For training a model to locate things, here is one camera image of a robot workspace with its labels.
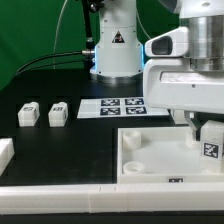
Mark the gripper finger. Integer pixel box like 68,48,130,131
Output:
184,111,202,141

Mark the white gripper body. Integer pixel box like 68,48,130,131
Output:
143,27,224,114

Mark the white square tabletop tray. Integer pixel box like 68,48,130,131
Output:
117,127,224,184

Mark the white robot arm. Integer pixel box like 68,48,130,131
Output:
90,0,224,140

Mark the white sheet with markers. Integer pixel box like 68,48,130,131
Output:
77,97,169,119

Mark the black vertical pole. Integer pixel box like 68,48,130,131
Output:
81,0,94,49

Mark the white left barrier block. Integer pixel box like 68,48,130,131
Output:
0,138,14,176

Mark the white front barrier wall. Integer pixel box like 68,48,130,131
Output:
0,182,224,215

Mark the grey thin cable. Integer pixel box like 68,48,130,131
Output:
53,0,69,70

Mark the black cable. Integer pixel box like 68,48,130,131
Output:
13,49,96,78

